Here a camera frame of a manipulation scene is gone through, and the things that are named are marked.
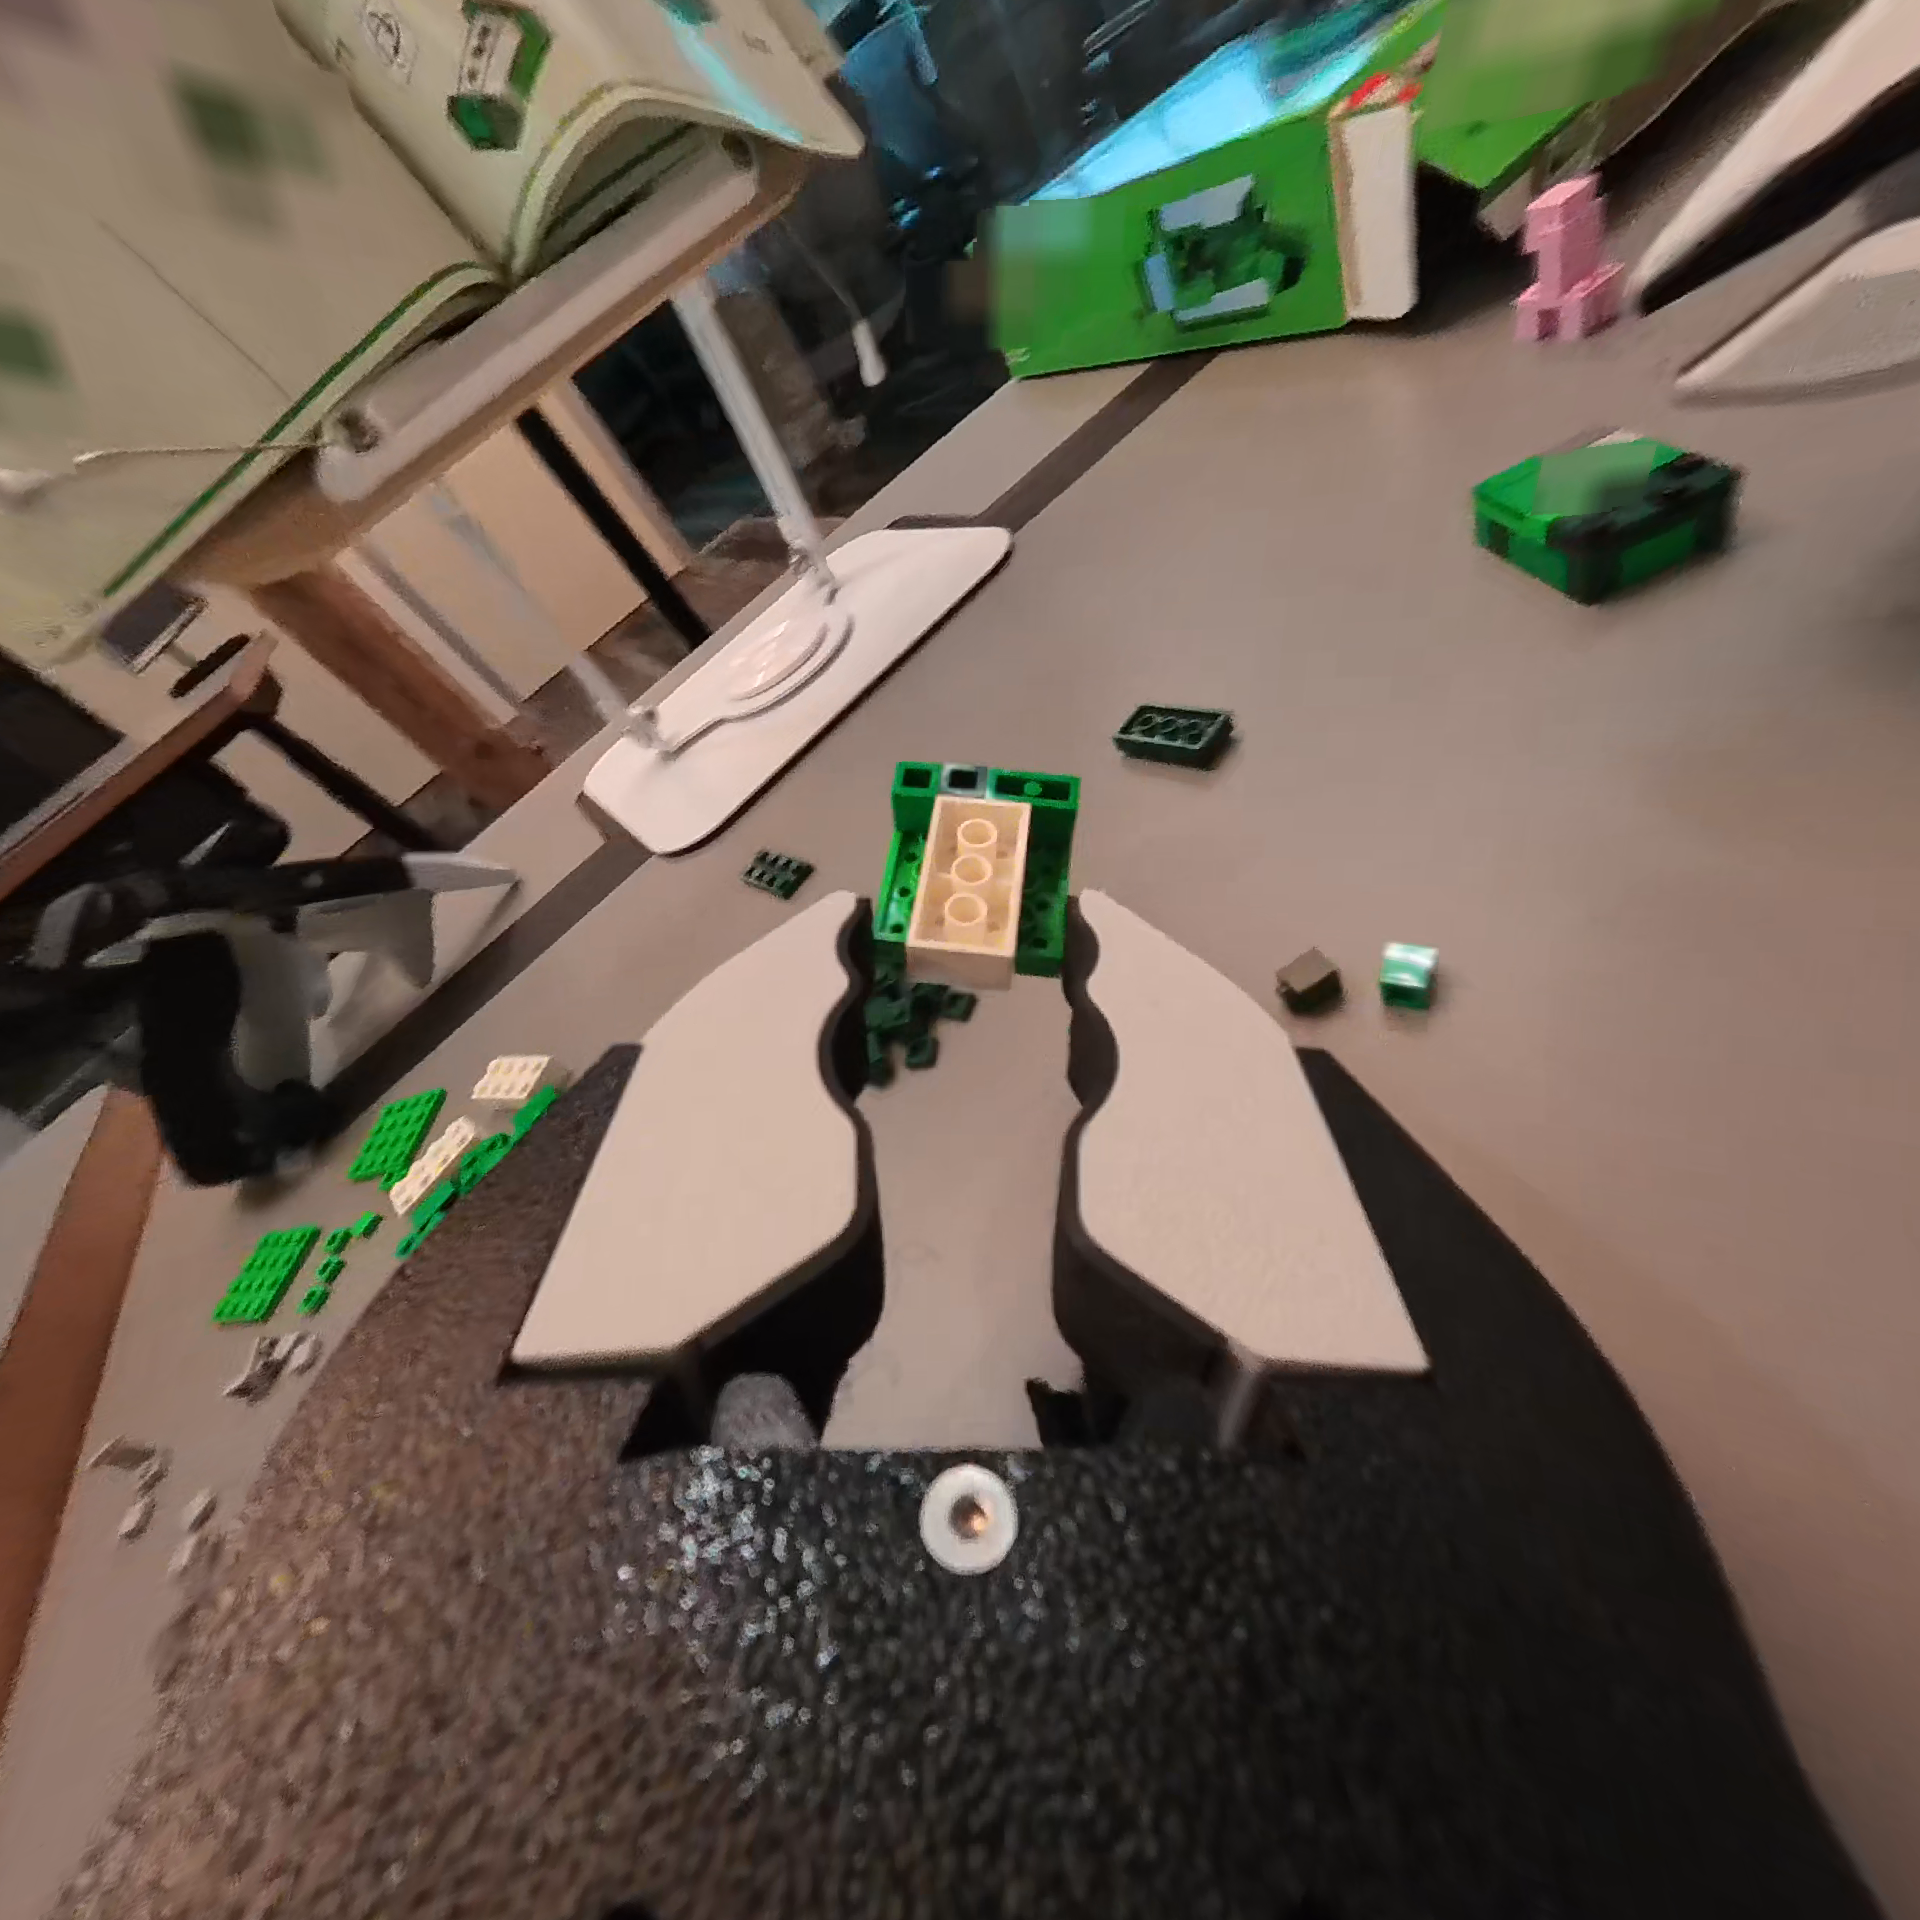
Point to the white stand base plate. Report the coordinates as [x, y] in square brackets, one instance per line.
[809, 674]

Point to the small dark lego piece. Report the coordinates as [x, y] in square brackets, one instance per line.
[1311, 984]

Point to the scatter of grey lego pieces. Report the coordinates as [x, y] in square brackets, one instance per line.
[271, 1358]

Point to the pink lego pig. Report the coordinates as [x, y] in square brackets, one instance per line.
[1569, 264]

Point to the small green lego piece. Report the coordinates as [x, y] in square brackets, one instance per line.
[1412, 974]

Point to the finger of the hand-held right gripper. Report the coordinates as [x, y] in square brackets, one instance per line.
[1800, 150]
[1845, 323]

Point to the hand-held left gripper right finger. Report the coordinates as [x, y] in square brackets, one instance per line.
[1214, 1171]

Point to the green and white lego assembly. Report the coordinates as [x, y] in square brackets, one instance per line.
[974, 886]

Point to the spare black and white gripper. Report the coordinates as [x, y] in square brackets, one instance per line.
[376, 914]

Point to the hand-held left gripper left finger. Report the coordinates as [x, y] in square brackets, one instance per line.
[720, 1155]

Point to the pile of bright green lego pieces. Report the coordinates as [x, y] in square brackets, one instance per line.
[503, 1141]

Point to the open instruction book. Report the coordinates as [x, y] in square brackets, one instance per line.
[376, 90]

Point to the bright green square lego plate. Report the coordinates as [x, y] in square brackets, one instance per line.
[398, 1137]
[269, 1275]

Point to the dark green two-by-four lego brick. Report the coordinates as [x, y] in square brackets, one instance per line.
[1175, 734]

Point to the green cardboard lego box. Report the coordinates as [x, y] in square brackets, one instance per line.
[1079, 285]

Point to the green mosaic lego block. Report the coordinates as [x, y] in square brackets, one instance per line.
[1606, 525]

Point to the wooden table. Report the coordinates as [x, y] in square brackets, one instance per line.
[389, 661]

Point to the white lego brick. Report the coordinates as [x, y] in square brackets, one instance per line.
[436, 1161]
[511, 1079]

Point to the dark green two-by-three lego brick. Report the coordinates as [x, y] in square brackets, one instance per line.
[776, 873]

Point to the pile of dark green lego pieces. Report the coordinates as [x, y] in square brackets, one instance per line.
[902, 1019]

